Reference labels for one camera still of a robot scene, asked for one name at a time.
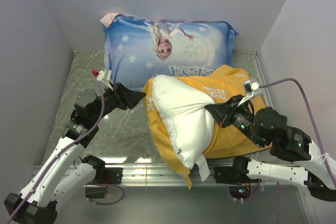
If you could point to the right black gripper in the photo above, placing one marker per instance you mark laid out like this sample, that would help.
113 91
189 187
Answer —
221 113

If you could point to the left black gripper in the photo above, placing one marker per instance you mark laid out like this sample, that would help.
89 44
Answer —
128 99

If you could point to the white pillow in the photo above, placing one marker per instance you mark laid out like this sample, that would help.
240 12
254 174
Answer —
190 126

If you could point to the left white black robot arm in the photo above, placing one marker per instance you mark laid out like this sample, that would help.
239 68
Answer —
41 199

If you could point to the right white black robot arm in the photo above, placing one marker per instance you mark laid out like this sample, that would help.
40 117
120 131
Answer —
267 128

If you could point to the Elsa light blue pillow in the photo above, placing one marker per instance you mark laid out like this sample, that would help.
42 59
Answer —
138 49

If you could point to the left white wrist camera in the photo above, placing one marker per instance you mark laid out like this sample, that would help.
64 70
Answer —
104 77

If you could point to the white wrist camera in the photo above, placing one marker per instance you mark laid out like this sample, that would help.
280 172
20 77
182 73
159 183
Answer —
252 89
104 77

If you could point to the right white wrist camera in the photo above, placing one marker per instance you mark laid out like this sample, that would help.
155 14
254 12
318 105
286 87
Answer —
252 89

